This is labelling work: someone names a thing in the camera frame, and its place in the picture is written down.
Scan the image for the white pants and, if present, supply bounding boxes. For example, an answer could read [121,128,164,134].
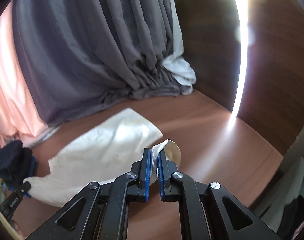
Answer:
[26,108,182,207]

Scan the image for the dark navy folded clothes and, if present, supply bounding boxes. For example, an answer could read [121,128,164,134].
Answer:
[0,140,36,190]

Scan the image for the grey hanging garment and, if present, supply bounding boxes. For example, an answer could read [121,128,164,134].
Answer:
[13,0,182,126]

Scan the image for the white hanging garment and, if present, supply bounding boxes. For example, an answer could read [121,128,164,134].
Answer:
[162,1,196,94]

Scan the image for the pink hanging garment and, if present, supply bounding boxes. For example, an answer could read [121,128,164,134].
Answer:
[0,2,50,148]

